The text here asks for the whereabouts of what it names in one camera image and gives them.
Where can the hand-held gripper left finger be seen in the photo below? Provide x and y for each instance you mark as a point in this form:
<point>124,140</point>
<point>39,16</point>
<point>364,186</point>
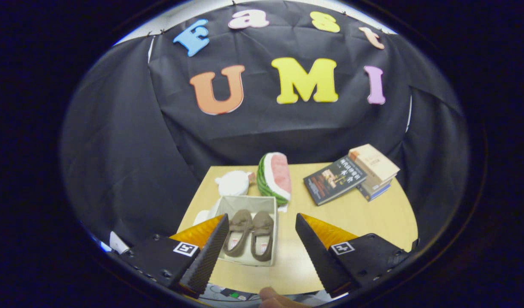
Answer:
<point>206,261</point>

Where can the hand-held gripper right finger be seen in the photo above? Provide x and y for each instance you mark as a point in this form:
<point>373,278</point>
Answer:
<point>317,256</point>

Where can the brown fuzzy shoe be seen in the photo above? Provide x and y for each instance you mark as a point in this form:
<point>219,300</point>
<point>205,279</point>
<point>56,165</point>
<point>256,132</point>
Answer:
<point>239,226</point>
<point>263,231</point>

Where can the cream fabric storage box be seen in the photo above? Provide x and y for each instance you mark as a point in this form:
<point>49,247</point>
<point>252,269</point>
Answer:
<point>245,202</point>

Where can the dark device with green light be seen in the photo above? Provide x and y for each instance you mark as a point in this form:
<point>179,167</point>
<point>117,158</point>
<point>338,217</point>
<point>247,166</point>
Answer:
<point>236,294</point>

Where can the black cover book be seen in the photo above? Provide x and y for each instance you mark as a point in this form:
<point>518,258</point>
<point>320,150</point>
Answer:
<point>334,179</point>

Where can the white plush toy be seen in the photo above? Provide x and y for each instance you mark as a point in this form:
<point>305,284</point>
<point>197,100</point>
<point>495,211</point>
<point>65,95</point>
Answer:
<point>234,183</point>

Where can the blue cover book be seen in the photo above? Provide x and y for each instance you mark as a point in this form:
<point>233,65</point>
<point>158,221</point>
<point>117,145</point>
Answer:
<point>375,193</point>

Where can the white sheet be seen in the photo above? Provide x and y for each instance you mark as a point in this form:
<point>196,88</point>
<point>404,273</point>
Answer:
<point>118,243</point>

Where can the watermelon slice plush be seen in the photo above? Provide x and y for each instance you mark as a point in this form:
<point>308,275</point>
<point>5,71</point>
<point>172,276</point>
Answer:
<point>277,175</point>

